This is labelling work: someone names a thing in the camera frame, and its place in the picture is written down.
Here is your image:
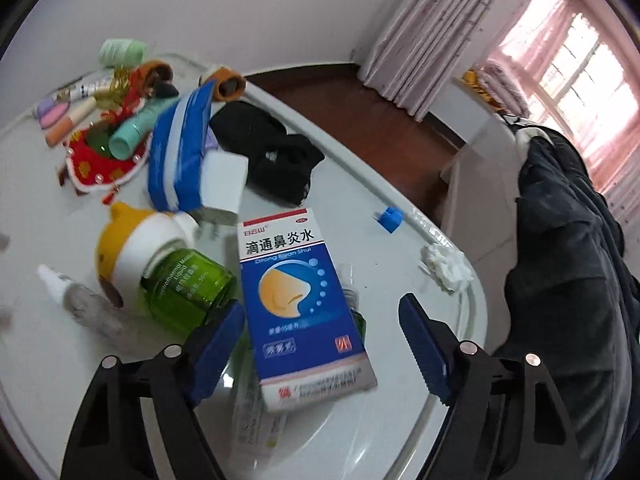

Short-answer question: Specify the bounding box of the black knit sock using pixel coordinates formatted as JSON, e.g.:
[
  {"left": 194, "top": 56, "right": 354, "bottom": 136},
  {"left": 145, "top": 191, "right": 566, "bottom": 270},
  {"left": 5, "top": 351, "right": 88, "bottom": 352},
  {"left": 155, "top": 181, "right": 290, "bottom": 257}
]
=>
[{"left": 209, "top": 101, "right": 326, "bottom": 206}]

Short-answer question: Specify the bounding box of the folded floral blanket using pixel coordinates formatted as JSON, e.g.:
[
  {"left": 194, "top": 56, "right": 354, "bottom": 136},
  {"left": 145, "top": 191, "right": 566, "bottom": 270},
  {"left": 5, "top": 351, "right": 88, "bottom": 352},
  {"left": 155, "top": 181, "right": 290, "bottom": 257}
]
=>
[{"left": 462, "top": 57, "right": 531, "bottom": 116}]

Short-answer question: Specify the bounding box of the blue striped pouch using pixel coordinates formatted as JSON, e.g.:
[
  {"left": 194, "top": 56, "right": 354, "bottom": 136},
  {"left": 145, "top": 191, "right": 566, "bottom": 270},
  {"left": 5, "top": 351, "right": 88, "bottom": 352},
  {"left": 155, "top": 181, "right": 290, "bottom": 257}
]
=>
[{"left": 147, "top": 82, "right": 218, "bottom": 211}]

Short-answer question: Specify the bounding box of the dark jacket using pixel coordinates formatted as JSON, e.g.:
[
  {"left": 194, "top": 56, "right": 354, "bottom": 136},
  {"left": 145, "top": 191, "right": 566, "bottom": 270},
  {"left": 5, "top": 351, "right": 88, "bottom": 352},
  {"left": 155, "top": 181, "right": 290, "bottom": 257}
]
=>
[{"left": 500, "top": 110, "right": 640, "bottom": 480}]

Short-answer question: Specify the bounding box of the white plug adapter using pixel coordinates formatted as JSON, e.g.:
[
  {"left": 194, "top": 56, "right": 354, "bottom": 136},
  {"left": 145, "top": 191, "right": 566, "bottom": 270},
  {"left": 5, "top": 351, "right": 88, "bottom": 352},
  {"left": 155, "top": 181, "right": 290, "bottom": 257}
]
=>
[{"left": 200, "top": 152, "right": 249, "bottom": 241}]

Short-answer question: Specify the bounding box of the green bottle mosquito repellent heater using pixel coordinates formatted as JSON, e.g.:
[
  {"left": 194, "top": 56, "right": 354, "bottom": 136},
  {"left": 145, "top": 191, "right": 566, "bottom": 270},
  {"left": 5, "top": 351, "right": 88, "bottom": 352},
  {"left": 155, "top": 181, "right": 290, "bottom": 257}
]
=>
[{"left": 97, "top": 202, "right": 238, "bottom": 338}]

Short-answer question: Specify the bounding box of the pastel lip balm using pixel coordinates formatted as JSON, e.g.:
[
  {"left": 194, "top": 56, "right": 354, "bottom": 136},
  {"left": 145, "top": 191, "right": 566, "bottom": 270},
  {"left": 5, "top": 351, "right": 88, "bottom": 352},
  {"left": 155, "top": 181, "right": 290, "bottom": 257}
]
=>
[{"left": 32, "top": 97, "right": 71, "bottom": 128}]

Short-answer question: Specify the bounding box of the crumpled white tissue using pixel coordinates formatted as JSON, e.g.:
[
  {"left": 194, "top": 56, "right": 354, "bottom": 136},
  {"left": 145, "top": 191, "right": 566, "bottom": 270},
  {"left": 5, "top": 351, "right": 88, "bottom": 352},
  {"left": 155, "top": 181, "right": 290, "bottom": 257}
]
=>
[{"left": 422, "top": 243, "right": 473, "bottom": 291}]

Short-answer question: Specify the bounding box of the pale green bottle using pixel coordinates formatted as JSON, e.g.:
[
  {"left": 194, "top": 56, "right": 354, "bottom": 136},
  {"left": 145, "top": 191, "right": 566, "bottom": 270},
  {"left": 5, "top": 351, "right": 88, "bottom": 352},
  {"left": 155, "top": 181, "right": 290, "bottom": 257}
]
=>
[{"left": 100, "top": 38, "right": 147, "bottom": 68}]

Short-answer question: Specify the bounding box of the red embroidered cloth pouch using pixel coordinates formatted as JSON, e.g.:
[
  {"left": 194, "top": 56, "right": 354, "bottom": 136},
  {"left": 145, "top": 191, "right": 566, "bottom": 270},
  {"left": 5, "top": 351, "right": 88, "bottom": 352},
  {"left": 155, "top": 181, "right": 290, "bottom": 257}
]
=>
[{"left": 64, "top": 115, "right": 151, "bottom": 196}]

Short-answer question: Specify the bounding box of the blue white medicine box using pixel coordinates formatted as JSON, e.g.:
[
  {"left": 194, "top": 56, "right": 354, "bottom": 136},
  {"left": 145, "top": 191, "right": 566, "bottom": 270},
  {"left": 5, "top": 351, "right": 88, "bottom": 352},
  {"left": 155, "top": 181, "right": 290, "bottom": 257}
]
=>
[{"left": 237, "top": 207, "right": 378, "bottom": 413}]

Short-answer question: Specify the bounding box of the peach white tube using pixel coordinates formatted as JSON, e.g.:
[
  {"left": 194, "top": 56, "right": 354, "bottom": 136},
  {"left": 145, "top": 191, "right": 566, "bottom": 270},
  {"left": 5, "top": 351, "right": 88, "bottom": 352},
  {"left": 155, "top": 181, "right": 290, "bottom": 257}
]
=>
[{"left": 45, "top": 97, "right": 98, "bottom": 148}]

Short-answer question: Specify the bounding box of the pink patterned curtain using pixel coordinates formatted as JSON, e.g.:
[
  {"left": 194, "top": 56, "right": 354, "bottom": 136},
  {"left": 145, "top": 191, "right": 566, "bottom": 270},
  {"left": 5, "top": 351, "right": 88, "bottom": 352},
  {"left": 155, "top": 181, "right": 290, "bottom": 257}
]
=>
[{"left": 357, "top": 0, "right": 551, "bottom": 121}]

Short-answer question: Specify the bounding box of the small white dropper bottle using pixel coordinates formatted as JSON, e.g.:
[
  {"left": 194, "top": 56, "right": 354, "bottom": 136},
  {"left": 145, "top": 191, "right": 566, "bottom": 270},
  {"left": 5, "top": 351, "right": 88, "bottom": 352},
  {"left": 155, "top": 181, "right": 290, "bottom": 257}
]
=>
[{"left": 36, "top": 264, "right": 128, "bottom": 356}]

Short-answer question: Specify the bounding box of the white bed frame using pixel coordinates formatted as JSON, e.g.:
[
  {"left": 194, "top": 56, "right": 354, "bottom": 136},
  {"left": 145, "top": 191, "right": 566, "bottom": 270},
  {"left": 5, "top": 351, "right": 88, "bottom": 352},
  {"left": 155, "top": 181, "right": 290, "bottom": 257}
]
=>
[{"left": 440, "top": 77, "right": 531, "bottom": 271}]

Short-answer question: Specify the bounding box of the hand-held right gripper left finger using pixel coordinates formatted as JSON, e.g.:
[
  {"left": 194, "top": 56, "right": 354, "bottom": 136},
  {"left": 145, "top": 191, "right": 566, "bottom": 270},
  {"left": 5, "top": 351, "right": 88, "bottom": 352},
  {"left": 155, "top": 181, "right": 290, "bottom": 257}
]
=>
[{"left": 60, "top": 302, "right": 246, "bottom": 480}]

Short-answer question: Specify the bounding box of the teal tube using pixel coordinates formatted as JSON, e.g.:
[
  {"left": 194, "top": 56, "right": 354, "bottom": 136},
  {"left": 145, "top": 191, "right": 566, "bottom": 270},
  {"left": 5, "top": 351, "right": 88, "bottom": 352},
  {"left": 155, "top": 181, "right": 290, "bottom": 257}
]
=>
[{"left": 109, "top": 97, "right": 178, "bottom": 159}]

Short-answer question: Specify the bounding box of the blue toy brick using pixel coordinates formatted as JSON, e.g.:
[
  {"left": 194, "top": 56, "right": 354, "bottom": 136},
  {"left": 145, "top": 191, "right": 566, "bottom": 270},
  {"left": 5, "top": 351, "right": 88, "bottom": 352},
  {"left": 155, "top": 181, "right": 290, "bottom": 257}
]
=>
[{"left": 372, "top": 206, "right": 403, "bottom": 234}]

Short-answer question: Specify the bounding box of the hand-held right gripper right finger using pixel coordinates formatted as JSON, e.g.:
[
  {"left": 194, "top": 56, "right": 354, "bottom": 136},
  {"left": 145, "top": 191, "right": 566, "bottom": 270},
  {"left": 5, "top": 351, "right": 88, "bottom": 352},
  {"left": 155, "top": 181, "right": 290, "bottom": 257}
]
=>
[{"left": 398, "top": 292, "right": 596, "bottom": 480}]

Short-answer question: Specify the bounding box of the orange knit finger cover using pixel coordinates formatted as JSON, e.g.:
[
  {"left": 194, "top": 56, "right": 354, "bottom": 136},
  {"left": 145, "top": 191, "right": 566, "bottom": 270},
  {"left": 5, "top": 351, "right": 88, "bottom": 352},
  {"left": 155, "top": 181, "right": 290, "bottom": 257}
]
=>
[
  {"left": 200, "top": 67, "right": 247, "bottom": 102},
  {"left": 131, "top": 60, "right": 176, "bottom": 98}
]

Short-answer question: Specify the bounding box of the window with pink sheer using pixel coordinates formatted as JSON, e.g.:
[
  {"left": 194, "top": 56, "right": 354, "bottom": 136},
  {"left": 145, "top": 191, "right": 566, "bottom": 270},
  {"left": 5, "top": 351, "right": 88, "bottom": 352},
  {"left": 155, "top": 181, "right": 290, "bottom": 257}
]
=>
[{"left": 500, "top": 0, "right": 640, "bottom": 161}]

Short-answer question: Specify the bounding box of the white cosmetic tube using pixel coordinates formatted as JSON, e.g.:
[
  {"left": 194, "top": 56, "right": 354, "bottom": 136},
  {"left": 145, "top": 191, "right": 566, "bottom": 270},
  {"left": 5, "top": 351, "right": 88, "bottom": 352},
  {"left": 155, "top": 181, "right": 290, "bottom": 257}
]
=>
[{"left": 52, "top": 72, "right": 116, "bottom": 103}]

